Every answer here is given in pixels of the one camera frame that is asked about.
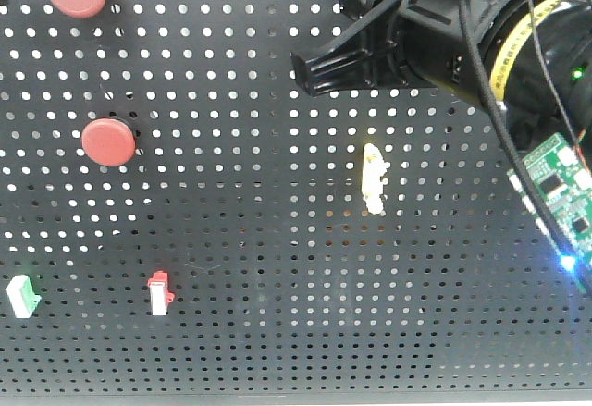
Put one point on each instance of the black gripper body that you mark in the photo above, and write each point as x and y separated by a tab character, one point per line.
431	50

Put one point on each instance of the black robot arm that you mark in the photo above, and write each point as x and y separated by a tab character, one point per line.
536	54

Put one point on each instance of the lower red mushroom button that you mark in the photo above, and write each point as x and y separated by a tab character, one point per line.
108	142

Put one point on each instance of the green circuit board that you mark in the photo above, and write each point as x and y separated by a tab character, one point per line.
564	184

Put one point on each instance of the black perforated pegboard panel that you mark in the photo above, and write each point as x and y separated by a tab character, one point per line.
247	191

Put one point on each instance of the yellow toggle switch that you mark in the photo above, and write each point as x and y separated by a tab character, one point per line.
372	186

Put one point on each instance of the white red rocker switch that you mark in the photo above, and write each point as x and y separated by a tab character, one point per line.
160	295

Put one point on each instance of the white green rocker switch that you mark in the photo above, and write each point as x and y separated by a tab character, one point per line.
22	297

